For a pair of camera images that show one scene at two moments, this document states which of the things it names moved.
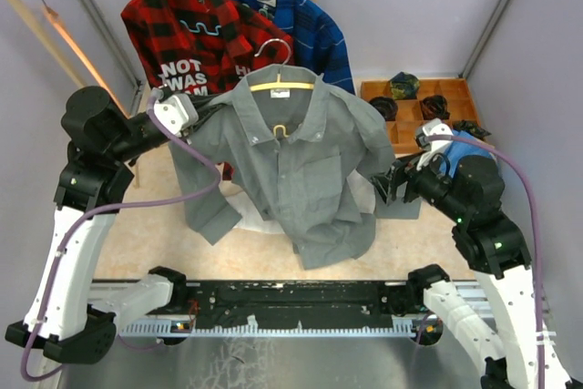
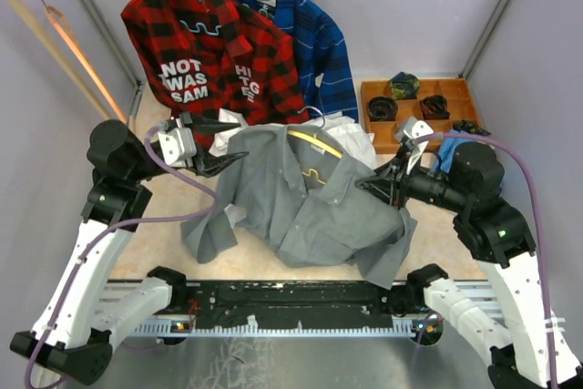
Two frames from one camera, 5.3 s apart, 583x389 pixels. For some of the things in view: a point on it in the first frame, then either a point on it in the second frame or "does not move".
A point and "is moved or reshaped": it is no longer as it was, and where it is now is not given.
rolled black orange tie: (434, 107) does not move
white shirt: (256, 220) to (345, 131)
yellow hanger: (280, 85) to (315, 140)
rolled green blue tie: (404, 86) does not move
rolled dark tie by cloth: (475, 129) does not move
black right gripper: (400, 171) does not move
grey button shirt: (296, 150) is moved or reshaped
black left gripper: (203, 110) to (209, 165)
